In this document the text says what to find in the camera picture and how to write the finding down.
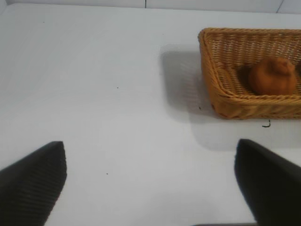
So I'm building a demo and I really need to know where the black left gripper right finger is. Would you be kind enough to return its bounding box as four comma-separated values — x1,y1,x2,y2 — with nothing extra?
234,138,301,226

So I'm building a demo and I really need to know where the orange pumpkin-shaped bread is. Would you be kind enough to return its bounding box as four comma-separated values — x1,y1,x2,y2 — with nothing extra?
248,57,297,96

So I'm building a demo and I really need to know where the woven wicker rectangular basket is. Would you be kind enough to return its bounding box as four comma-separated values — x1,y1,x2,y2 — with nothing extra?
198,27,301,120

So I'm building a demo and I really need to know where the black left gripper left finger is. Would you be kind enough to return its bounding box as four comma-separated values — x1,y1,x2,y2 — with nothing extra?
0,141,68,226

